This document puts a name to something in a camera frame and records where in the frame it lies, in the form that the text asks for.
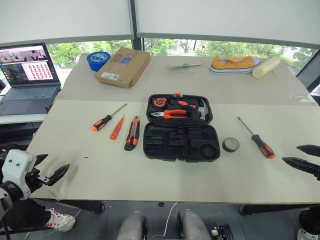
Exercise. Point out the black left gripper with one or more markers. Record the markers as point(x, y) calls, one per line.
point(35, 181)

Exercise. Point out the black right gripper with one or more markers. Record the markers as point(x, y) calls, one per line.
point(317, 175)

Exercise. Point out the orange test pen screwdriver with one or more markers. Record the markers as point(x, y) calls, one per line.
point(116, 130)

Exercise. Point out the black electrical tape roll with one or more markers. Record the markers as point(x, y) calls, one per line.
point(231, 150)

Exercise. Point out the orange black utility knife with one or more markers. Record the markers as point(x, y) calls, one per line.
point(132, 135)

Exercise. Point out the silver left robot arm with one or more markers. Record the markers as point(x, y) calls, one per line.
point(15, 191)

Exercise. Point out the black tool case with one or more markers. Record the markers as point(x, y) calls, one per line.
point(175, 145)

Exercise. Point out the black table base bar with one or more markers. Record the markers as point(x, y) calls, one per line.
point(275, 209)
point(85, 206)

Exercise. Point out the black trouser leg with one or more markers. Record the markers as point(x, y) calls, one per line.
point(27, 215)
point(311, 218)

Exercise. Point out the white side desk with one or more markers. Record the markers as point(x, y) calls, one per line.
point(22, 118)

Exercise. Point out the white sneaker red laces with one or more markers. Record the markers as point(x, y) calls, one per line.
point(62, 222)

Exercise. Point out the clear plastic scrap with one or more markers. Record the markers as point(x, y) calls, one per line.
point(301, 97)

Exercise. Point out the grey open laptop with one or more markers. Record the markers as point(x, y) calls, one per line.
point(30, 97)

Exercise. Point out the plain white sneaker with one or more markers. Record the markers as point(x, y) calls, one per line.
point(306, 235)

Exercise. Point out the cream cylindrical roll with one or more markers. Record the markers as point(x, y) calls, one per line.
point(265, 67)

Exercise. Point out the grey rounded robot leg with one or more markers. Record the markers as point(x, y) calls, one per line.
point(192, 226)
point(131, 227)

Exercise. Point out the blue tape roll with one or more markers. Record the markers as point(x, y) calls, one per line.
point(93, 65)

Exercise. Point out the black device white button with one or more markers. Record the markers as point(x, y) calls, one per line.
point(223, 232)

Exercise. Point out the small black floor object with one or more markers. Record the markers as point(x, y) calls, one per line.
point(161, 204)

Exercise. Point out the orange canvas shoe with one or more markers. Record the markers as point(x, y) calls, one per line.
point(232, 63)

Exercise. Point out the brown cardboard box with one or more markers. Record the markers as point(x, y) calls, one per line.
point(125, 70)

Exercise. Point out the orange black tape measure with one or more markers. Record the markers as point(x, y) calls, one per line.
point(159, 102)

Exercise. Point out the white roller blind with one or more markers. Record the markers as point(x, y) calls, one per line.
point(62, 17)
point(225, 17)

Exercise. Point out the black window pillar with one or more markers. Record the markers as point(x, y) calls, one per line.
point(137, 42)

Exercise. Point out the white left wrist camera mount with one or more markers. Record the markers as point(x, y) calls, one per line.
point(17, 160)

